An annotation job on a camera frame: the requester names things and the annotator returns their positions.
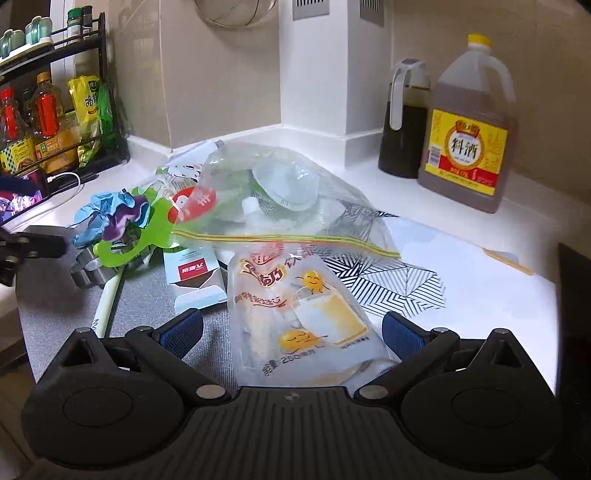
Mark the yellow label bottle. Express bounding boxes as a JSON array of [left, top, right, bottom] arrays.
[[0, 138, 38, 174]]

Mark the pale plastic stick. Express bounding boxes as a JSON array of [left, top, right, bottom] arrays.
[[92, 265, 125, 340]]

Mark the clear plastic cup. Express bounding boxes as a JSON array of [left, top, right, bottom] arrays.
[[252, 159, 321, 210]]

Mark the yellow seasoning bag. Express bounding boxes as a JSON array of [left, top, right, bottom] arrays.
[[67, 76, 102, 134]]

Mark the orange capped oil bottle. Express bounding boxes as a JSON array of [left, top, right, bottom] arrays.
[[30, 71, 65, 139]]

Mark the yellow green label container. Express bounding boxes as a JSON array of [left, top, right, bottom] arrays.
[[37, 131, 79, 174]]

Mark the black stove top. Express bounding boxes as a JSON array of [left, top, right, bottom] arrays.
[[556, 242, 591, 416]]

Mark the white geometric print cutting board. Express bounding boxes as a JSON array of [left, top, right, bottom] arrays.
[[217, 198, 559, 384]]

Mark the green seasoning bag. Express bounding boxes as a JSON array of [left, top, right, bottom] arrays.
[[97, 83, 114, 134]]

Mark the grey fabric mat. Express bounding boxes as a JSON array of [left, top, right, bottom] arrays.
[[18, 222, 241, 398]]

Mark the metal wire strainer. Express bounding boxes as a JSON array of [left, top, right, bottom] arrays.
[[194, 0, 280, 26]]

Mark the crumpled blue purple paper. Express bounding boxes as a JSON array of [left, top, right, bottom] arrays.
[[71, 189, 153, 247]]

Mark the clear zip bag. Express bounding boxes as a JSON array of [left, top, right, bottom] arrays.
[[173, 141, 402, 264]]

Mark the black spice rack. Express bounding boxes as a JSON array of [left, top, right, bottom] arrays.
[[0, 11, 130, 195]]

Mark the green plastic cutout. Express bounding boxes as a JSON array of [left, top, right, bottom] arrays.
[[92, 185, 204, 268]]

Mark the yellow print drink pouch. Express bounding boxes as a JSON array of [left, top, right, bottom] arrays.
[[226, 242, 400, 388]]

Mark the yellow green packet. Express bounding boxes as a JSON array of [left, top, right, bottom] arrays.
[[76, 138, 102, 167]]

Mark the cooking wine jug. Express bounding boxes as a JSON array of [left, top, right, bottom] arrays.
[[418, 33, 518, 214]]

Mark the dark soy sauce dispenser bottle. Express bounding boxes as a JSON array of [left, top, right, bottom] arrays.
[[378, 59, 432, 178]]

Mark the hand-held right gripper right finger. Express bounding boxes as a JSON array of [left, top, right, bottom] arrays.
[[355, 311, 527, 407]]

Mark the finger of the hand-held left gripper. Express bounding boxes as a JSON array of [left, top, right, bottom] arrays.
[[0, 226, 70, 287]]

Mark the white teal carton box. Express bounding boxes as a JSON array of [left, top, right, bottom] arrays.
[[164, 244, 229, 310]]

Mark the black smartphone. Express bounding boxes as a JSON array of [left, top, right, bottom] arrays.
[[0, 168, 49, 227]]

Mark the crushed clear plastic bottle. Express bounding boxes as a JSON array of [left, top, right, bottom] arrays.
[[171, 141, 259, 224]]

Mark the white charging cable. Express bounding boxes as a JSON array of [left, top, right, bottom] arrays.
[[48, 172, 100, 197]]

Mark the red capped sauce bottle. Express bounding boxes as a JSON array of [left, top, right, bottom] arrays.
[[0, 88, 24, 148]]

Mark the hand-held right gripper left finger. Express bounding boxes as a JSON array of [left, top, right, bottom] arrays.
[[55, 308, 232, 408]]

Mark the grey vent grille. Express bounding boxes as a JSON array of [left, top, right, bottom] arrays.
[[359, 0, 385, 26], [292, 0, 322, 21]]

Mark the metal cookie cutter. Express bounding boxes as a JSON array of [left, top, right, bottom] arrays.
[[69, 249, 121, 289]]

